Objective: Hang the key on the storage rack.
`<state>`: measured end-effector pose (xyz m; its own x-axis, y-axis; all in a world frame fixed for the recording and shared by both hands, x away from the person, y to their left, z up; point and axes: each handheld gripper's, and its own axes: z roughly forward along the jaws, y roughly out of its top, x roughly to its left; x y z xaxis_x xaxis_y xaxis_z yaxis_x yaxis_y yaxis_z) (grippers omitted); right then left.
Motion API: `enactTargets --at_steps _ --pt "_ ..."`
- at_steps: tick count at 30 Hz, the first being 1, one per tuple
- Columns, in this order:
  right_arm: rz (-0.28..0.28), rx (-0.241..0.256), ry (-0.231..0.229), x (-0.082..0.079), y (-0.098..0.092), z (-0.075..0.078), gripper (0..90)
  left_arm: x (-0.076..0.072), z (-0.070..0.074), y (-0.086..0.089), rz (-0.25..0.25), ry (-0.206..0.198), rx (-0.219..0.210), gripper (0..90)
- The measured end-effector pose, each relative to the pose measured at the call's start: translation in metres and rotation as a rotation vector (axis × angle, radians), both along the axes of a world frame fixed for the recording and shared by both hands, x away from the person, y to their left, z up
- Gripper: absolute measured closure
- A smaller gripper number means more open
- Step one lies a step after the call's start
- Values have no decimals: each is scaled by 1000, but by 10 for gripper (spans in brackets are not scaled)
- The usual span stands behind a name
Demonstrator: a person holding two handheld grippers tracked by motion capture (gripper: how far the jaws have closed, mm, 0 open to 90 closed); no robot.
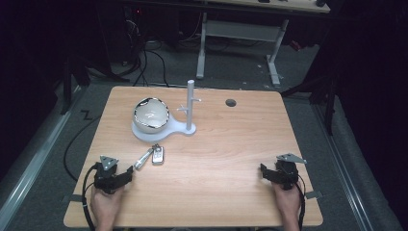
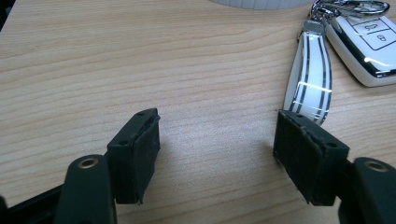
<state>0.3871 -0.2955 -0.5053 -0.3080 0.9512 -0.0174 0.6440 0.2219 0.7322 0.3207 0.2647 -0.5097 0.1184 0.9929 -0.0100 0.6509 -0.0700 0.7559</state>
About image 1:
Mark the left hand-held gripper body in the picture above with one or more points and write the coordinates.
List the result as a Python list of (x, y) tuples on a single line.
[(107, 174)]

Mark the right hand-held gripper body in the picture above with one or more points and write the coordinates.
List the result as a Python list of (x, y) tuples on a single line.
[(287, 171)]

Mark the person's left hand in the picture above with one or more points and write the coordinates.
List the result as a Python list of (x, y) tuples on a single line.
[(106, 203)]

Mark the person's right hand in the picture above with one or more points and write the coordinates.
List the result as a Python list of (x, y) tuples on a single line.
[(288, 200)]

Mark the grey tape tab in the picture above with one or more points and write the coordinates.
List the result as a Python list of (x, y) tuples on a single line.
[(313, 194), (73, 198)]

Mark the shiny silver bowl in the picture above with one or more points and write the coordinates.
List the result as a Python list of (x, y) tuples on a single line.
[(150, 115)]

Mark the round grey table grommet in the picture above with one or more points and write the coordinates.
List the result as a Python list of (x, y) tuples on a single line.
[(230, 103)]

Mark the dark metal stand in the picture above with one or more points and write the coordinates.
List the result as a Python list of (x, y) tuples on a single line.
[(69, 83), (327, 96)]

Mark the white stand with pegs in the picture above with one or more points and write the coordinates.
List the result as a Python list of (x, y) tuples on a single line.
[(190, 109)]

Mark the desk with white legs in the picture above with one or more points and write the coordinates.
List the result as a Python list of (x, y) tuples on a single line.
[(240, 30)]

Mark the metal floor rail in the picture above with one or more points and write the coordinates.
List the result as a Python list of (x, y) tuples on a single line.
[(346, 179), (29, 179)]

